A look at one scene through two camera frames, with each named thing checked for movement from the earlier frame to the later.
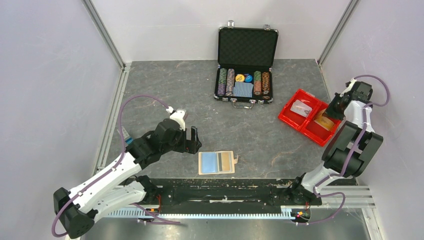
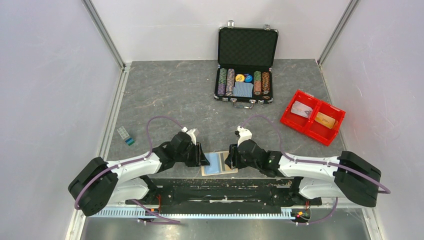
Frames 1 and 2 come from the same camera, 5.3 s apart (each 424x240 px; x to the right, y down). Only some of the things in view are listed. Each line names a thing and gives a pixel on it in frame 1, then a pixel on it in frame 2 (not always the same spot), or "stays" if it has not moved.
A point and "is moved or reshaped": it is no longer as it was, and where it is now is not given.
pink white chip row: [230, 83] stays
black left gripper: [189, 146] -> [199, 158]
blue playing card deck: [243, 89] stays
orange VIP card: [323, 121] is moved or reshaped
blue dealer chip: [248, 78] stays
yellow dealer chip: [239, 78] stays
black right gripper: [330, 110] -> [232, 159]
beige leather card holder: [216, 162] stays
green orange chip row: [257, 83] stays
